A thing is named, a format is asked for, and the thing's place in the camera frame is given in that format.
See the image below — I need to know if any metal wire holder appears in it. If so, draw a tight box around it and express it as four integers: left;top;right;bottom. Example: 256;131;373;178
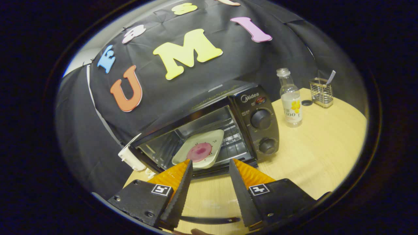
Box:
309;77;334;109

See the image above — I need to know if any clear glass bottle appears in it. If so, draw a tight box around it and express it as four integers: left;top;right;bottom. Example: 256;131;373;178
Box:
276;68;303;128

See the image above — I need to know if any pink food slice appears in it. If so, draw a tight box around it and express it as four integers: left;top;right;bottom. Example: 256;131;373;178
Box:
186;142;213;163

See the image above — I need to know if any black electric oven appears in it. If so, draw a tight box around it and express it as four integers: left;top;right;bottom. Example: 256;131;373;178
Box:
129;80;281;226

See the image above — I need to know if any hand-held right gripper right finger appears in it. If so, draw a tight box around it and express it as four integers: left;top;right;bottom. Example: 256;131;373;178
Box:
229;158;331;231

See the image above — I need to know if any white toaster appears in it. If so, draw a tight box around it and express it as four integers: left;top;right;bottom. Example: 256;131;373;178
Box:
118;133;148;172

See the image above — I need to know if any white square plate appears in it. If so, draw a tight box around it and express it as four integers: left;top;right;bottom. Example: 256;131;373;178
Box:
172;129;225;169

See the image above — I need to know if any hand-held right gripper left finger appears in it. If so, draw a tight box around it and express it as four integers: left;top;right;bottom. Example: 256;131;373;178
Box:
107;159;194;231

